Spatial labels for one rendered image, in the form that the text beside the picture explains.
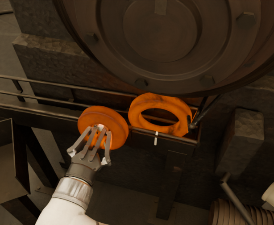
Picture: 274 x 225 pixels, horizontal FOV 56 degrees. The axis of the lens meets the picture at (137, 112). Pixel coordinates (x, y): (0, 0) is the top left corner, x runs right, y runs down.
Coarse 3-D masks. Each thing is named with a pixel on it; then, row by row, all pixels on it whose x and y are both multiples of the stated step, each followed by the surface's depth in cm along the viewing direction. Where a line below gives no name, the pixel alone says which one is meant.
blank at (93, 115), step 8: (88, 112) 73; (96, 112) 72; (104, 112) 72; (112, 112) 73; (80, 120) 76; (88, 120) 75; (96, 120) 74; (104, 120) 73; (112, 120) 72; (120, 120) 73; (80, 128) 78; (112, 128) 74; (120, 128) 73; (128, 128) 76; (112, 136) 76; (120, 136) 75; (104, 144) 80; (112, 144) 79; (120, 144) 78
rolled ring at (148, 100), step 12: (144, 96) 70; (156, 96) 68; (168, 96) 68; (132, 108) 72; (144, 108) 71; (168, 108) 69; (180, 108) 68; (132, 120) 76; (144, 120) 79; (180, 120) 72; (168, 132) 78; (180, 132) 76
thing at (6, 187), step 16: (0, 128) 80; (16, 128) 80; (0, 144) 86; (16, 144) 75; (0, 160) 83; (16, 160) 71; (0, 176) 80; (16, 176) 67; (0, 192) 76; (16, 192) 76; (16, 208) 94; (32, 208) 104; (32, 224) 109
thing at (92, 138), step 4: (96, 128) 75; (92, 132) 74; (92, 136) 73; (96, 136) 76; (88, 140) 73; (92, 140) 73; (88, 144) 72; (92, 144) 74; (84, 148) 71; (88, 148) 71; (84, 152) 70; (80, 156) 69; (84, 156) 69
